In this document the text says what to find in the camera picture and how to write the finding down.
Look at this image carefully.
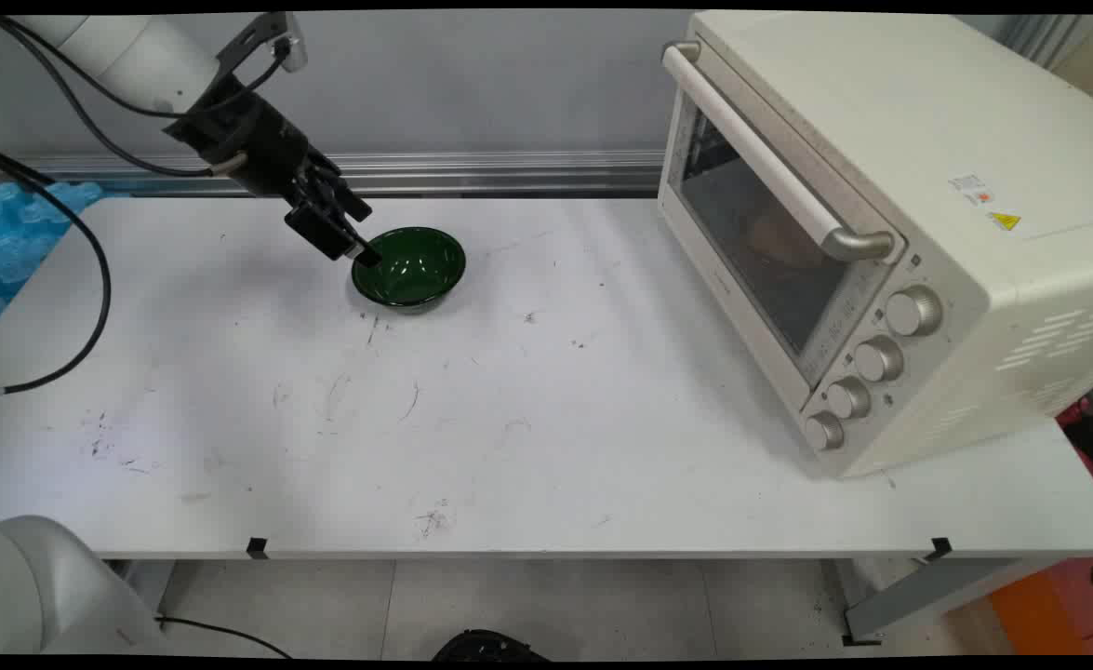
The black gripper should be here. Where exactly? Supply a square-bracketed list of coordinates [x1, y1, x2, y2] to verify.
[165, 74, 383, 269]

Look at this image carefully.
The glass oven door with handle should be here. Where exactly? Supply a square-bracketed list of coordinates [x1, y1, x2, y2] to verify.
[658, 40, 910, 415]

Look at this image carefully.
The dark green bowl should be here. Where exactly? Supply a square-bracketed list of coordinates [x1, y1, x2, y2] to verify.
[351, 226, 468, 311]

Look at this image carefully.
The blue plastic wrap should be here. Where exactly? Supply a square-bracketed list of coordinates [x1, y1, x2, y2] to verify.
[0, 180, 105, 338]

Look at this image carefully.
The black round floor object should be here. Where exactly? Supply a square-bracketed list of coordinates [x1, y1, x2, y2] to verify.
[432, 630, 552, 662]

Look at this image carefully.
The red bowl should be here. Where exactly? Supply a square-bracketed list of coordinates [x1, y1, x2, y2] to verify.
[740, 209, 846, 273]

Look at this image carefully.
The silver oven knob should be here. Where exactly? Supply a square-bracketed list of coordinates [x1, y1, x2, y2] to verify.
[884, 286, 944, 338]
[805, 412, 846, 453]
[853, 337, 905, 383]
[825, 377, 873, 421]

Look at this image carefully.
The cream toaster oven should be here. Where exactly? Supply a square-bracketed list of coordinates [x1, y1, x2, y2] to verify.
[658, 11, 1093, 480]

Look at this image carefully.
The white label sticker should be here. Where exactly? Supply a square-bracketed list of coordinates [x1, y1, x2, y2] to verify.
[948, 172, 995, 208]

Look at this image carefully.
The grey table leg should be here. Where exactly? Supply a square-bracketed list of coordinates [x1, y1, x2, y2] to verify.
[842, 558, 1042, 647]

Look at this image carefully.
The beige board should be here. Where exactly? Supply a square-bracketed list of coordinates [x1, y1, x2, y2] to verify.
[1051, 17, 1093, 111]

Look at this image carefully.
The red equipment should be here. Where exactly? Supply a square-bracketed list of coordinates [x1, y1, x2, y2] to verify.
[1058, 398, 1093, 508]

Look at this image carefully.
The orange box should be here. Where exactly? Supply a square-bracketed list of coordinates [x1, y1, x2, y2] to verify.
[988, 556, 1093, 656]

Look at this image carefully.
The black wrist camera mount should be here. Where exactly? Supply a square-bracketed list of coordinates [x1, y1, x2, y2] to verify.
[216, 14, 311, 94]

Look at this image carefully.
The aluminium wall rail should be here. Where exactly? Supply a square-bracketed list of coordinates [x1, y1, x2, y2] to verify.
[0, 152, 666, 198]

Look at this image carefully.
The thin black camera cable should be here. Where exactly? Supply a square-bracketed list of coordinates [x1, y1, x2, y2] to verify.
[7, 17, 291, 120]

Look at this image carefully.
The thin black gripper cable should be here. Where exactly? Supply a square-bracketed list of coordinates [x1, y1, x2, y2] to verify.
[0, 17, 251, 180]

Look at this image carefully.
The black floor cable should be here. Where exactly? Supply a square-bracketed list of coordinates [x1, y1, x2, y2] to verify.
[155, 616, 294, 660]

